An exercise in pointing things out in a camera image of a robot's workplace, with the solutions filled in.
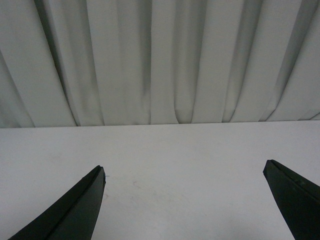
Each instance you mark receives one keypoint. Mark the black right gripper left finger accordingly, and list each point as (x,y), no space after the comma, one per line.
(73,216)

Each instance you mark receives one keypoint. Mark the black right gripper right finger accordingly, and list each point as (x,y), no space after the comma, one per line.
(297,198)

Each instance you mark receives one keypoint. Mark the white pleated curtain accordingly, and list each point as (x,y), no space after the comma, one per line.
(76,63)

